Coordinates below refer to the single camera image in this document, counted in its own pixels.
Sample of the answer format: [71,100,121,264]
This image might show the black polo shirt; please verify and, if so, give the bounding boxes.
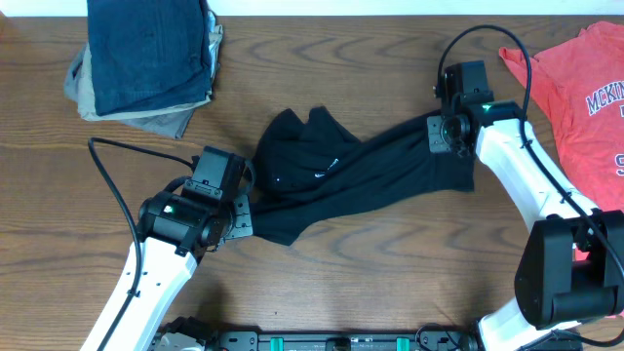
[252,106,474,246]

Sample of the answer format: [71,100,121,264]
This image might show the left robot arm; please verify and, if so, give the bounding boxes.
[82,191,253,350]

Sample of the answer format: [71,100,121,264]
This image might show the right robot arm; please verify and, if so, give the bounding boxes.
[426,101,623,350]

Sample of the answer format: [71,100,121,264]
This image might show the folded grey garment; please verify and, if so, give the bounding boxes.
[63,45,210,139]

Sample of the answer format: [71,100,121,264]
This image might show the red printed t-shirt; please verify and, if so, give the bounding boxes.
[497,20,624,264]

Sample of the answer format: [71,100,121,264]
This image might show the folded light blue garment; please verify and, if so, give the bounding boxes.
[206,10,217,80]

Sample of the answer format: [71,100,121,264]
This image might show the folded beige garment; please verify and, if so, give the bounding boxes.
[74,19,224,122]

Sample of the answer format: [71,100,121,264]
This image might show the folded navy blue garment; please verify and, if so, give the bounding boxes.
[87,0,211,115]

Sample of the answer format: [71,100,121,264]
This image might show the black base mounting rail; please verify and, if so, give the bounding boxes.
[148,316,584,351]

